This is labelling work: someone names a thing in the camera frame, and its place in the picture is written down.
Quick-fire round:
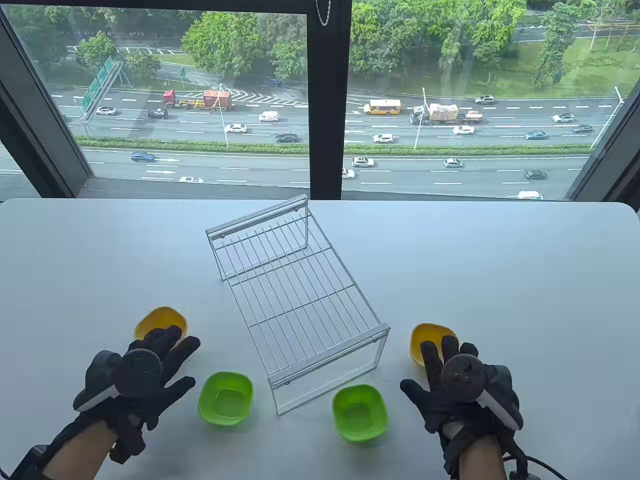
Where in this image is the person's right hand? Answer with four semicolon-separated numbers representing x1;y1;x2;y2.
400;335;523;435

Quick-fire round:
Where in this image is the person's left hand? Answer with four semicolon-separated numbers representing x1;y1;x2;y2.
73;325;201;465

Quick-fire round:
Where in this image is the yellow small dish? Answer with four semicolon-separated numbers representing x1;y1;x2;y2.
134;306;188;341
410;323;460;370

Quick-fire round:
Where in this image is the green small dish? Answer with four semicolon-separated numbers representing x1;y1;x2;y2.
198;371;254;427
332;384;389;443

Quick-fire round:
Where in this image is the white wire kitchen shelf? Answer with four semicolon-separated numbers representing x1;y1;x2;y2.
205;194;391;416

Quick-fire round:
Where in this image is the person's right forearm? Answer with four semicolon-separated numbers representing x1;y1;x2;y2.
457;435;516;480

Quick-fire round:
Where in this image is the person's left forearm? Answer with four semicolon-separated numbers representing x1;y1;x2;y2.
42;417;118;480

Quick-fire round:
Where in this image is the black white right hand controller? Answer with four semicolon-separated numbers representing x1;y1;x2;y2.
442;353;523;430

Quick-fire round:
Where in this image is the black white hand controller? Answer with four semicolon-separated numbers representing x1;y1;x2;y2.
442;353;523;430
75;349;164;413

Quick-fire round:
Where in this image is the black white left hand controller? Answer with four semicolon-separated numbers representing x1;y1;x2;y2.
75;349;164;413

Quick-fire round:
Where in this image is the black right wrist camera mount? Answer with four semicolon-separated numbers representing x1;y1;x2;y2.
440;420;531;480

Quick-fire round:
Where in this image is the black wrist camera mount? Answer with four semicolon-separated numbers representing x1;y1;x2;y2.
440;420;531;480
7;419;98;480

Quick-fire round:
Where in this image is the black cable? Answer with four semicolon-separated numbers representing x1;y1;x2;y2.
502;452;571;480

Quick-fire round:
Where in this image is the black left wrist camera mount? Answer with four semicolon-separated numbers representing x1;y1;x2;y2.
7;419;98;480

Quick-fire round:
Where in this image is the black window frame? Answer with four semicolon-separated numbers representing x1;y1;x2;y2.
0;0;640;202

